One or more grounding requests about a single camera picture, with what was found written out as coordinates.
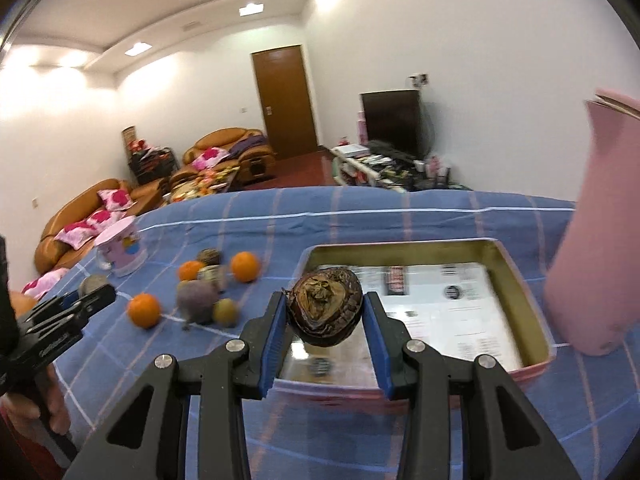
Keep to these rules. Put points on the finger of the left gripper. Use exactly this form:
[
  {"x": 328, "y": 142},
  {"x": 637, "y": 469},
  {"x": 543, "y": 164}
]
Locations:
[
  {"x": 63, "y": 317},
  {"x": 71, "y": 302}
]

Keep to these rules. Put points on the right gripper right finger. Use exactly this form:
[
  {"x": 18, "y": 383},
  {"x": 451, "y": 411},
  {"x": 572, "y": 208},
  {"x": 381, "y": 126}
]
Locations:
[{"x": 503, "y": 435}]

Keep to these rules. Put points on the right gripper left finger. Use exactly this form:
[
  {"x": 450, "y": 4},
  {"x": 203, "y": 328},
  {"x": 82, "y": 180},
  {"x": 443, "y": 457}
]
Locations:
[{"x": 145, "y": 435}]

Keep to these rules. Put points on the green kiwi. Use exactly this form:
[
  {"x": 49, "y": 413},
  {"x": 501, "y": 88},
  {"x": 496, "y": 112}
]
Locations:
[
  {"x": 225, "y": 312},
  {"x": 91, "y": 283}
]

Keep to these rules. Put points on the orange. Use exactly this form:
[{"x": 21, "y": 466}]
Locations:
[
  {"x": 144, "y": 311},
  {"x": 245, "y": 267},
  {"x": 21, "y": 303}
]

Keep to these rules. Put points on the orange small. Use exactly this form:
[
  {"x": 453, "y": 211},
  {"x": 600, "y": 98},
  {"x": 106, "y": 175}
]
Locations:
[{"x": 188, "y": 271}]

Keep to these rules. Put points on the purple round fruit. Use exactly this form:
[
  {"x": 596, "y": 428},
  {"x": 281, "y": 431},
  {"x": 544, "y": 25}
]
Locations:
[{"x": 195, "y": 300}]

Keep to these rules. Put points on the dark passion fruit back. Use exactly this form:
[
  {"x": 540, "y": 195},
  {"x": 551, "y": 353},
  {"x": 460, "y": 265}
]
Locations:
[{"x": 209, "y": 257}]

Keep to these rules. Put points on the cut beige fruit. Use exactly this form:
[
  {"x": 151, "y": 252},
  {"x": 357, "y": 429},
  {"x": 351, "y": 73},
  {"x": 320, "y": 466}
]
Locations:
[{"x": 214, "y": 274}]

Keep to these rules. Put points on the green kiwi front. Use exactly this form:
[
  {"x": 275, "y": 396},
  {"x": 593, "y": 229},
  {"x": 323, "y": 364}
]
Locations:
[{"x": 225, "y": 312}]

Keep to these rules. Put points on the dried brown mangosteen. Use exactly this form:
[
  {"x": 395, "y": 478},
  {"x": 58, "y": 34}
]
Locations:
[{"x": 325, "y": 306}]

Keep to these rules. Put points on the left hand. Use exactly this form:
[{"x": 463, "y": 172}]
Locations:
[{"x": 24, "y": 414}]

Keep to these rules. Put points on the brown leather long sofa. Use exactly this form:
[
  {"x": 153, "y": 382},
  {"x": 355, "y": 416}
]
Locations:
[{"x": 89, "y": 207}]

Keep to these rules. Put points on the pink cartoon mug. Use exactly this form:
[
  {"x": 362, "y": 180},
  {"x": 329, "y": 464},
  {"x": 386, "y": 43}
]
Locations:
[{"x": 120, "y": 248}]

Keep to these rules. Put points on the blue plaid tablecloth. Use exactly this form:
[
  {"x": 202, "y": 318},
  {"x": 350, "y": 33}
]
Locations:
[{"x": 591, "y": 403}]

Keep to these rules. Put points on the pink metal tin box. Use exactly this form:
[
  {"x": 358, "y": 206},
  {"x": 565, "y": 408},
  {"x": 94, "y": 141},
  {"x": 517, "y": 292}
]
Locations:
[{"x": 529, "y": 328}]

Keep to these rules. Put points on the black shelf with items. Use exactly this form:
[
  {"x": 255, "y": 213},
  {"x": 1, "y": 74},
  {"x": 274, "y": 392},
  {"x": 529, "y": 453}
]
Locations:
[{"x": 146, "y": 162}]

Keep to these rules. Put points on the pink tin lid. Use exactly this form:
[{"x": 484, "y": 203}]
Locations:
[{"x": 592, "y": 287}]

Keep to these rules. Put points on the cluttered coffee table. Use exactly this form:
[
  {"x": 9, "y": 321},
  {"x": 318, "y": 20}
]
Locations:
[{"x": 191, "y": 184}]

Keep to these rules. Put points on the brown leather armchair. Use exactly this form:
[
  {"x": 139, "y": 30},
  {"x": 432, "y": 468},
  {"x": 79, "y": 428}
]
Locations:
[{"x": 247, "y": 150}]

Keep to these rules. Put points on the brown wooden door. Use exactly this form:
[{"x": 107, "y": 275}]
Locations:
[{"x": 286, "y": 105}]

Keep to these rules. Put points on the white tv stand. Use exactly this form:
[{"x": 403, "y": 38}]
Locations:
[{"x": 355, "y": 165}]

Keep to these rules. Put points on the black television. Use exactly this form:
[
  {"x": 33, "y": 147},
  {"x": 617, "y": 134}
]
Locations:
[{"x": 394, "y": 118}]

